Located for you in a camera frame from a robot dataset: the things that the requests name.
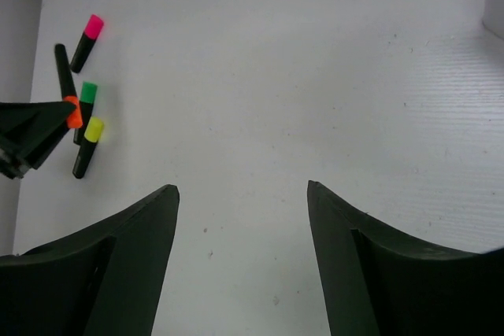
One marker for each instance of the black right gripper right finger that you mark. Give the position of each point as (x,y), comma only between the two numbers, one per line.
(378,280)

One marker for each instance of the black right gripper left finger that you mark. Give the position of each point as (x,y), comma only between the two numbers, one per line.
(105,279)

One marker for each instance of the pink highlighter marker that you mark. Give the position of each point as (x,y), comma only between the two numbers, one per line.
(86,43)

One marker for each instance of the yellow highlighter marker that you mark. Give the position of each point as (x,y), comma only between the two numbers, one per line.
(88,144)

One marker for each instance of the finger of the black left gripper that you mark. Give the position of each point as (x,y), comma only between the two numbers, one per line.
(29,134)

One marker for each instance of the orange highlighter marker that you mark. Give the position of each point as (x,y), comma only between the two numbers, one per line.
(67,86)

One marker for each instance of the green highlighter marker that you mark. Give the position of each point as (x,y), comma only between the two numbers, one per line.
(87,101)

